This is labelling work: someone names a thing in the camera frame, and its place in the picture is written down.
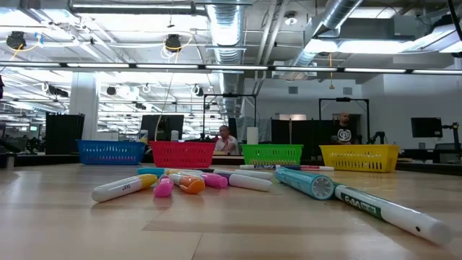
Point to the teal thick marker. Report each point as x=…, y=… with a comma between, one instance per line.
x=303, y=182

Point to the thin green Expo marker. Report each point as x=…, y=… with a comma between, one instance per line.
x=397, y=216

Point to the person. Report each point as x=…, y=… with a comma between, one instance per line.
x=343, y=131
x=227, y=142

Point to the thin blue white marker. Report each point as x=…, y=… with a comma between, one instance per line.
x=252, y=167

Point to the green plastic basket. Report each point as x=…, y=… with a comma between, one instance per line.
x=272, y=155

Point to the small pink cap marker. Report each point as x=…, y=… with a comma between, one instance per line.
x=214, y=180
x=164, y=187

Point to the red plastic basket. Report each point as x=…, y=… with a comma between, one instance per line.
x=182, y=153

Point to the small purple cap marker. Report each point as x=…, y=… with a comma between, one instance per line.
x=250, y=183

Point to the white LED light strip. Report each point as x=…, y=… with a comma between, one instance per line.
x=166, y=66
x=436, y=72
x=236, y=67
x=29, y=64
x=97, y=65
x=375, y=70

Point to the small orange cap marker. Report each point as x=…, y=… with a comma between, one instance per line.
x=193, y=185

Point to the small yellow cap marker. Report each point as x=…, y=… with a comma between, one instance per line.
x=119, y=188
x=177, y=171

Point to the black computer monitor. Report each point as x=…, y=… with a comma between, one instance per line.
x=162, y=128

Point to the black partition screen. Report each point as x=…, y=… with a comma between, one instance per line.
x=307, y=131

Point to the small light-blue cap marker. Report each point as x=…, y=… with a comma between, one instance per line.
x=149, y=171

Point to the blue plastic basket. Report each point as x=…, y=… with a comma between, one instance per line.
x=112, y=153

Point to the yellow plastic basket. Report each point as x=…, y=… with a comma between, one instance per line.
x=361, y=158

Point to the white building column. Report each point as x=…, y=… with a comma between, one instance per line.
x=83, y=108

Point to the black cabinet panel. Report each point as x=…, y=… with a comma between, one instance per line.
x=65, y=133

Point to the small black monitor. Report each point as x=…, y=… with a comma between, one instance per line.
x=426, y=127

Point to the black metal frame stand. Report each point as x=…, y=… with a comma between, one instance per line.
x=231, y=95
x=343, y=99

